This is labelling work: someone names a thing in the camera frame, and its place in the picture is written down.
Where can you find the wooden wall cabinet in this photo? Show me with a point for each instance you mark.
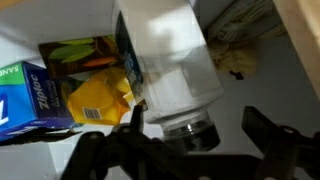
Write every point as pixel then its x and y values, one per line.
pixel 300 30

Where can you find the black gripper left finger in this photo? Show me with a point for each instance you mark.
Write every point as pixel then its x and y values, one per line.
pixel 133 156

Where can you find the beige bundled plastic bags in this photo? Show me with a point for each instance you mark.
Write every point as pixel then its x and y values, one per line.
pixel 240 50

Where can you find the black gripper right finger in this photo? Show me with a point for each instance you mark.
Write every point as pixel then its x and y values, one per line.
pixel 290 153

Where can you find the blue Ziploc box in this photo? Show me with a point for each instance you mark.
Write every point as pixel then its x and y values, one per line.
pixel 20 96

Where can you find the yellow plastic bag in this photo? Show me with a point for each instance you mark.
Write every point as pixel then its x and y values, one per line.
pixel 100 100

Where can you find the white bottle black cap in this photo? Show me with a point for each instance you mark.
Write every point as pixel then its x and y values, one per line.
pixel 173 66

